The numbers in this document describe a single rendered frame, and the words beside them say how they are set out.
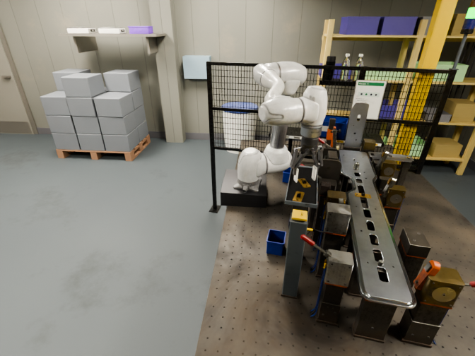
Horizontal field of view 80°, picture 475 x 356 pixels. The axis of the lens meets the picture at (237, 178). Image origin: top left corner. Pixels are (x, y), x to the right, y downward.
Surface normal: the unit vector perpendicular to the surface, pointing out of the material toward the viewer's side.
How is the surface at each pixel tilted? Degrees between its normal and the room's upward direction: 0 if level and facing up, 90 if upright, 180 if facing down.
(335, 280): 90
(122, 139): 90
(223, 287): 0
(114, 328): 0
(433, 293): 90
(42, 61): 90
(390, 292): 0
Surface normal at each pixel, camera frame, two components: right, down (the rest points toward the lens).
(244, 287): 0.00, -0.88
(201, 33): -0.09, 0.48
